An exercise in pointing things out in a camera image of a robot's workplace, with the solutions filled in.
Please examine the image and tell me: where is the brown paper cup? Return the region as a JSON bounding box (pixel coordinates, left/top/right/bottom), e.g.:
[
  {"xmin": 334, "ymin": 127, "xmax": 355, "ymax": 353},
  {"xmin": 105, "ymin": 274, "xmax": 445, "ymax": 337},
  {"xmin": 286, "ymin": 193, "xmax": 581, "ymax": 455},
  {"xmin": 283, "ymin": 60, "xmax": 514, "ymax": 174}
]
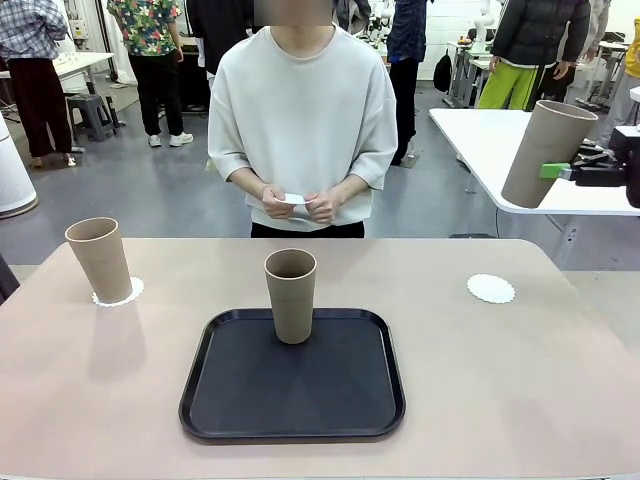
[
  {"xmin": 263, "ymin": 248, "xmax": 318, "ymax": 346},
  {"xmin": 500, "ymin": 99, "xmax": 599, "ymax": 209},
  {"xmin": 64, "ymin": 217, "xmax": 134, "ymax": 305}
]

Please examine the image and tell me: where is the person in blue checked shirt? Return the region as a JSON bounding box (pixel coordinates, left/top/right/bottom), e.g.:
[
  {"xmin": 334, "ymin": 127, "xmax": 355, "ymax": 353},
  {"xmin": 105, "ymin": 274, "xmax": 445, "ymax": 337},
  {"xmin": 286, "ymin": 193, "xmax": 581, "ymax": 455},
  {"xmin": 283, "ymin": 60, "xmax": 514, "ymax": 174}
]
[{"xmin": 387, "ymin": 0, "xmax": 429, "ymax": 167}]

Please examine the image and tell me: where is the black plastic tray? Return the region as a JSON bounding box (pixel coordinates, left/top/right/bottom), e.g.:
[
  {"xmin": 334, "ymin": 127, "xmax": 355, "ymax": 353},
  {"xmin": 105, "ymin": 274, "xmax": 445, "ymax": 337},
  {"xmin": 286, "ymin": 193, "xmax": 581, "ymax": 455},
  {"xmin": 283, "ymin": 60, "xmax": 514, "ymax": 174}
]
[{"xmin": 178, "ymin": 308, "xmax": 407, "ymax": 442}]

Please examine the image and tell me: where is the white background desk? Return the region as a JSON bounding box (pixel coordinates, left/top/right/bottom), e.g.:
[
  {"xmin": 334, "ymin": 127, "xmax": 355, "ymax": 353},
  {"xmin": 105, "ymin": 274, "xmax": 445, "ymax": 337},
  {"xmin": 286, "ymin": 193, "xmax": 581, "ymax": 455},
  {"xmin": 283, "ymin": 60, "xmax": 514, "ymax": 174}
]
[{"xmin": 52, "ymin": 49, "xmax": 117, "ymax": 96}]

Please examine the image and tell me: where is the white table with grey legs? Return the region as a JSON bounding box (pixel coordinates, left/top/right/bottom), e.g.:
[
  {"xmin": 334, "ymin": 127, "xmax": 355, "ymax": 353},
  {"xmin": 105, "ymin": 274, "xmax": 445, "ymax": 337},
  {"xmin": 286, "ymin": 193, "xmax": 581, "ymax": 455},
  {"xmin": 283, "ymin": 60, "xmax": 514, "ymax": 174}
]
[{"xmin": 428, "ymin": 107, "xmax": 640, "ymax": 272}]

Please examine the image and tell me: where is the grey plastic step stool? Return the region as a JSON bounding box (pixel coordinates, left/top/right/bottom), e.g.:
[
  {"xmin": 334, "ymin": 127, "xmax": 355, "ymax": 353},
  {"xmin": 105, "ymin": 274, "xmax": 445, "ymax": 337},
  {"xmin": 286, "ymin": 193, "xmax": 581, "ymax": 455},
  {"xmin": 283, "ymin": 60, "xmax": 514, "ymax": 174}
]
[{"xmin": 66, "ymin": 93, "xmax": 120, "ymax": 142}]

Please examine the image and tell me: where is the person's left hand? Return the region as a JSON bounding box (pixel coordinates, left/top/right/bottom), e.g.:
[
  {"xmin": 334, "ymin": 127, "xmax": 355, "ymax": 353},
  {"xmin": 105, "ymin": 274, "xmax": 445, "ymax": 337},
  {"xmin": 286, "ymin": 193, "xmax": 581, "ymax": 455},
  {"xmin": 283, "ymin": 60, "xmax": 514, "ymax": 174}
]
[{"xmin": 304, "ymin": 188, "xmax": 347, "ymax": 224}]

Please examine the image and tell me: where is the person in black top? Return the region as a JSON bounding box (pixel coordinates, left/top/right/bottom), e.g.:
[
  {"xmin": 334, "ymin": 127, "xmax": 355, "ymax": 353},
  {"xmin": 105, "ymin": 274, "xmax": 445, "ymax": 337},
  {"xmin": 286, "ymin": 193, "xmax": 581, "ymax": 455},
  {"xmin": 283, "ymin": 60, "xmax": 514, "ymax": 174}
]
[{"xmin": 187, "ymin": 0, "xmax": 257, "ymax": 112}]

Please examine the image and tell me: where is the person in black puffer jacket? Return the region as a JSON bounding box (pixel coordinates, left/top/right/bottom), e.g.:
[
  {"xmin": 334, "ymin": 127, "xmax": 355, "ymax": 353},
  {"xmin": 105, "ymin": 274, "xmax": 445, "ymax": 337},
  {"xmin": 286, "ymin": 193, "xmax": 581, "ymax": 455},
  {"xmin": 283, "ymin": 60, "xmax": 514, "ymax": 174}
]
[{"xmin": 476, "ymin": 0, "xmax": 592, "ymax": 114}]

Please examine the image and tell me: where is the person in floral shirt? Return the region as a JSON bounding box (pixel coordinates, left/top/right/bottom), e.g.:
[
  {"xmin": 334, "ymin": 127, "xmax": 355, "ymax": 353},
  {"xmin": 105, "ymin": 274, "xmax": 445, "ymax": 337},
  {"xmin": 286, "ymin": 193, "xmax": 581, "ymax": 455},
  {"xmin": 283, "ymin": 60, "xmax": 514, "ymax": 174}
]
[{"xmin": 106, "ymin": 0, "xmax": 195, "ymax": 149}]

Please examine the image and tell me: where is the person's left forearm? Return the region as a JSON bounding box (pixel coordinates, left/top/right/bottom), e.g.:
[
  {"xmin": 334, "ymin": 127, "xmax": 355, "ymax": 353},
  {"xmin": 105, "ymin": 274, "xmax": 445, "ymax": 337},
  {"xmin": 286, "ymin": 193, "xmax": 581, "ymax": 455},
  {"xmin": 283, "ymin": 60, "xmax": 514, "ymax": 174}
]
[{"xmin": 333, "ymin": 172, "xmax": 370, "ymax": 202}]

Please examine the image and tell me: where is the black backpack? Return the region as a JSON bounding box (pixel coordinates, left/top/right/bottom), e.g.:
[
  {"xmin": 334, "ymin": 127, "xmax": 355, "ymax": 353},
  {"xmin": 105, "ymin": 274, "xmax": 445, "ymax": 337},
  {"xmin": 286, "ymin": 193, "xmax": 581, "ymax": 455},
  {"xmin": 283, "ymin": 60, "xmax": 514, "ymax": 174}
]
[{"xmin": 433, "ymin": 48, "xmax": 453, "ymax": 94}]

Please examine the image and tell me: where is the person in yellow shirt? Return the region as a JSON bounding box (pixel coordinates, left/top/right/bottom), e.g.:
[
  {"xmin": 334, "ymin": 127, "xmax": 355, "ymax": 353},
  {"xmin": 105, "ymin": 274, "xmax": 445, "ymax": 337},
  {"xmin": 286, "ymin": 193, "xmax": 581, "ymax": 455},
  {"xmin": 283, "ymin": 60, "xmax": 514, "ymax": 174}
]
[{"xmin": 607, "ymin": 39, "xmax": 640, "ymax": 137}]

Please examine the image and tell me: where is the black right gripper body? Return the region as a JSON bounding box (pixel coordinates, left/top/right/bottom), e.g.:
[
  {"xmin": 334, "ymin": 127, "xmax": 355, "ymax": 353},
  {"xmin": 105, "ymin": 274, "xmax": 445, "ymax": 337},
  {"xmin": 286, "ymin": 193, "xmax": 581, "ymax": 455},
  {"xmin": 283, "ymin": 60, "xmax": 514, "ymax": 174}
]
[{"xmin": 610, "ymin": 126, "xmax": 640, "ymax": 209}]

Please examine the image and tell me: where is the white scalloped paper coaster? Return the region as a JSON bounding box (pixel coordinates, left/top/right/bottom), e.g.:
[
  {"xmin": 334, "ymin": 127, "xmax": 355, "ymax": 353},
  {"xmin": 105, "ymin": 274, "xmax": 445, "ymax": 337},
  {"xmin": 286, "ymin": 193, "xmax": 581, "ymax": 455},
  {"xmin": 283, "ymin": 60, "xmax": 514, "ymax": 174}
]
[
  {"xmin": 273, "ymin": 192, "xmax": 314, "ymax": 207},
  {"xmin": 466, "ymin": 272, "xmax": 517, "ymax": 305},
  {"xmin": 91, "ymin": 276, "xmax": 146, "ymax": 308}
]

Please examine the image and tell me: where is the person in cream sweatshirt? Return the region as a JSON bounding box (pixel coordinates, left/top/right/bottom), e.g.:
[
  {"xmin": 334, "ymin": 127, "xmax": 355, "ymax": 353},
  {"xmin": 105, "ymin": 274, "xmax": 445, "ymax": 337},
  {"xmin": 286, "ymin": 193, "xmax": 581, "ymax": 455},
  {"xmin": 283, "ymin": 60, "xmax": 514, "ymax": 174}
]
[{"xmin": 207, "ymin": 24, "xmax": 399, "ymax": 239}]

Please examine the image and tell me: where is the person in plaid shirt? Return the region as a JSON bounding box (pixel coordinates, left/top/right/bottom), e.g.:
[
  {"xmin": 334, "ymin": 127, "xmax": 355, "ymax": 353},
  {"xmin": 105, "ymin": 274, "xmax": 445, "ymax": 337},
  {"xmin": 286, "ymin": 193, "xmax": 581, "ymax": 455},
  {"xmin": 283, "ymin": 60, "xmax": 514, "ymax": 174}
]
[{"xmin": 0, "ymin": 0, "xmax": 77, "ymax": 169}]

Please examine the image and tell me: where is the person's right hand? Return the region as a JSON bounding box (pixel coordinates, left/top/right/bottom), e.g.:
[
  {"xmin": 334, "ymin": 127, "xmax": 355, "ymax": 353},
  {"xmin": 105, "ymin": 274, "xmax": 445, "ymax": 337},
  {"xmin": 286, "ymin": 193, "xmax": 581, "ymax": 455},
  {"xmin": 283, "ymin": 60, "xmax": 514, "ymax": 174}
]
[{"xmin": 260, "ymin": 183, "xmax": 297, "ymax": 221}]

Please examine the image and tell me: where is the person's right forearm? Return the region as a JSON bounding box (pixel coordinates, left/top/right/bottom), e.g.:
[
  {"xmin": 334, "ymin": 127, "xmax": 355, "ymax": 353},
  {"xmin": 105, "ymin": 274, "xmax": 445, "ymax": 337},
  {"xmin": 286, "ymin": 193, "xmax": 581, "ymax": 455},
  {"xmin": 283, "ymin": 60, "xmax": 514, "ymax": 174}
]
[{"xmin": 232, "ymin": 167, "xmax": 272, "ymax": 195}]

